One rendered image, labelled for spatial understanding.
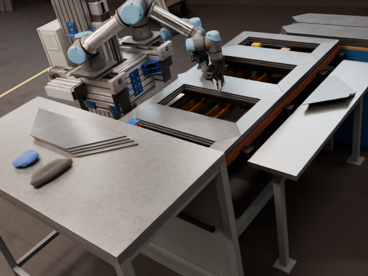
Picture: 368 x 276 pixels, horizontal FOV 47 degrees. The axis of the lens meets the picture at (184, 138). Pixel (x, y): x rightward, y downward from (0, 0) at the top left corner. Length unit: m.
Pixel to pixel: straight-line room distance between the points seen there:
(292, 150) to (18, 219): 2.19
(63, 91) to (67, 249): 1.06
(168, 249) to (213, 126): 0.78
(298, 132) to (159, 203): 1.02
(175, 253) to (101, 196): 0.98
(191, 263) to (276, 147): 0.79
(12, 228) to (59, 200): 1.79
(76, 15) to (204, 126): 1.17
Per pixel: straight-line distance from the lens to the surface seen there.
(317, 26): 3.34
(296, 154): 2.15
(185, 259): 2.47
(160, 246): 2.57
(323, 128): 2.33
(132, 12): 2.39
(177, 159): 1.71
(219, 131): 2.19
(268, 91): 2.50
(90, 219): 1.56
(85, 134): 2.01
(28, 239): 3.31
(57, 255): 3.07
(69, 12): 2.96
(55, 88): 2.90
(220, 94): 2.57
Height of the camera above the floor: 2.04
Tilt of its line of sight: 33 degrees down
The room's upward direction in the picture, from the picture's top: 12 degrees counter-clockwise
